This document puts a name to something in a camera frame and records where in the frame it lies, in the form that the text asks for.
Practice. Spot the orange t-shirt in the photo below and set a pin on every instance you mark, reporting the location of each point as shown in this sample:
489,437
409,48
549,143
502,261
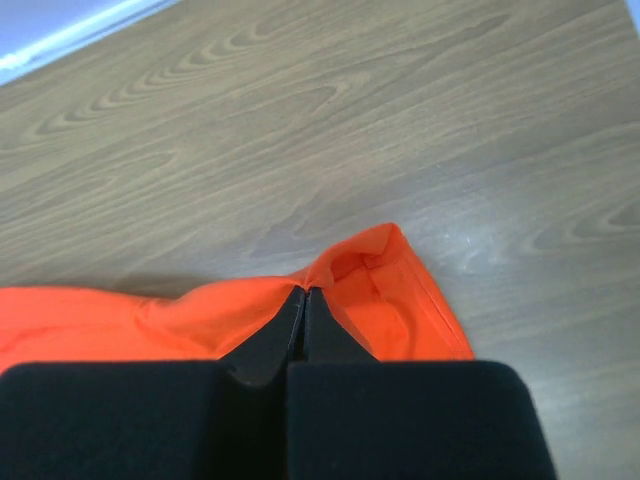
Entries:
376,287

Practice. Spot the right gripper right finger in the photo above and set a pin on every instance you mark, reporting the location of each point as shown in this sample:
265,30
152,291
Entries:
350,416

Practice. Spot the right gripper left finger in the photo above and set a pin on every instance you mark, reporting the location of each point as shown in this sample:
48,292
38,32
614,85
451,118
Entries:
154,420

